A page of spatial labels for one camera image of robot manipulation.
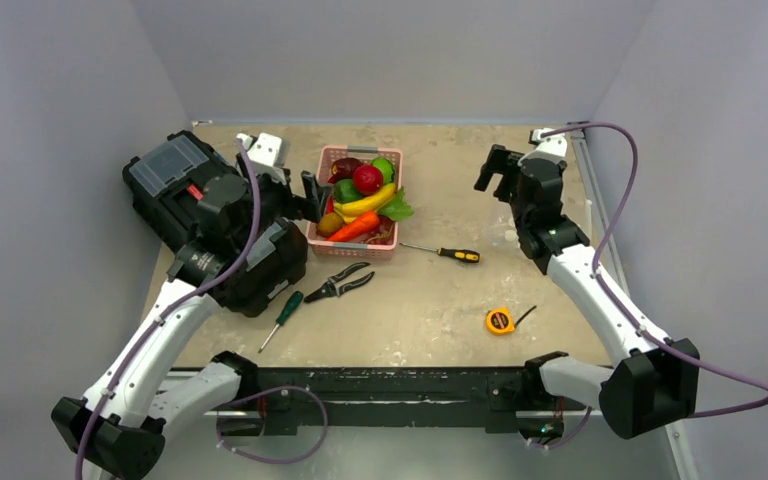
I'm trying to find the black pliers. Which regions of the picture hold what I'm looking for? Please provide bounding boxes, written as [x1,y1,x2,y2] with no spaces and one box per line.
[303,262,375,303]

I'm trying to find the green toy leaf vegetable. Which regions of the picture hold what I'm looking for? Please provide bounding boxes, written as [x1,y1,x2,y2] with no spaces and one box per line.
[377,188,414,222]

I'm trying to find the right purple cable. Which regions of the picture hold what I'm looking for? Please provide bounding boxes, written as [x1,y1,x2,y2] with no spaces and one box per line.
[539,121,768,420]

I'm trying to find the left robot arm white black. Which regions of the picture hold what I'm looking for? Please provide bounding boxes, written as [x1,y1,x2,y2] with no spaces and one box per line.
[51,165,327,479]

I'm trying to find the yellow toy banana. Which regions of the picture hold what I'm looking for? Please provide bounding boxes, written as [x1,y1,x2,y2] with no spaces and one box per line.
[333,183,397,222]

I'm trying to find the black tool box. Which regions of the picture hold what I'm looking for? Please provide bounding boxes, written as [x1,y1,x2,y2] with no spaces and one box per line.
[122,131,307,318]

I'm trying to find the dark red toy fruit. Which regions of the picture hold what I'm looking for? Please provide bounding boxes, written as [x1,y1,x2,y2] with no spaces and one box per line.
[328,157,364,184]

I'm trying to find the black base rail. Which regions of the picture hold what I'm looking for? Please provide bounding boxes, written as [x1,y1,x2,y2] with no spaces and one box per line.
[214,366,584,440]

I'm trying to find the red toy apple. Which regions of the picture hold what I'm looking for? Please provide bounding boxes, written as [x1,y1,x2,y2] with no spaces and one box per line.
[352,165,384,196]

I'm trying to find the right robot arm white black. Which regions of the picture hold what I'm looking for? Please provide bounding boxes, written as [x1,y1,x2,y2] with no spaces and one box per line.
[474,144,699,439]

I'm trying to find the green handled screwdriver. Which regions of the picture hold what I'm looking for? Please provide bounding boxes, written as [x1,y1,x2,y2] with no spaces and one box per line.
[257,291,305,354]

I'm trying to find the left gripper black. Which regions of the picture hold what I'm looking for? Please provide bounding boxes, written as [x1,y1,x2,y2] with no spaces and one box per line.
[235,151,330,252]

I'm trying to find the orange toy carrot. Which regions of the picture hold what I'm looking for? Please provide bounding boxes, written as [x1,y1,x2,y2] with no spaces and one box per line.
[327,211,381,243]

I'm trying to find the green toy watermelon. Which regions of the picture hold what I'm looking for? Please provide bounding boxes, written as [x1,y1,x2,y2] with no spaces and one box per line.
[370,157,396,185]

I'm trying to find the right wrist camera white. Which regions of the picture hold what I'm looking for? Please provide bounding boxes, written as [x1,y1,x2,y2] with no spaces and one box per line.
[529,127,568,158]

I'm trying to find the black yellow screwdriver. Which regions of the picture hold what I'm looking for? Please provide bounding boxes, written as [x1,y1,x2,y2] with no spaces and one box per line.
[400,242,481,264]

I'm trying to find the aluminium frame rail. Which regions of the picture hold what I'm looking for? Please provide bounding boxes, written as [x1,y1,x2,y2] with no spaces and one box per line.
[568,129,628,293]

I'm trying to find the orange tape measure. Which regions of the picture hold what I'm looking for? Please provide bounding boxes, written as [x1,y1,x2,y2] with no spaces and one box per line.
[485,305,537,336]

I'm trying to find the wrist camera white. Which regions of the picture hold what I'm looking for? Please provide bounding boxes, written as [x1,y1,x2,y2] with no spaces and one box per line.
[529,127,568,158]
[235,132,289,185]

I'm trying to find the brown toy kiwi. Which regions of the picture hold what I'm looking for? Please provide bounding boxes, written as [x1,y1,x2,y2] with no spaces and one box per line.
[316,211,345,238]

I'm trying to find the pink plastic basket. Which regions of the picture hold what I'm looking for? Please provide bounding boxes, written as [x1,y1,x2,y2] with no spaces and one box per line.
[303,145,404,260]

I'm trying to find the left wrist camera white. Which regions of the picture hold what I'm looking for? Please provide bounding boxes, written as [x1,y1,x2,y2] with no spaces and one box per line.
[235,132,289,185]

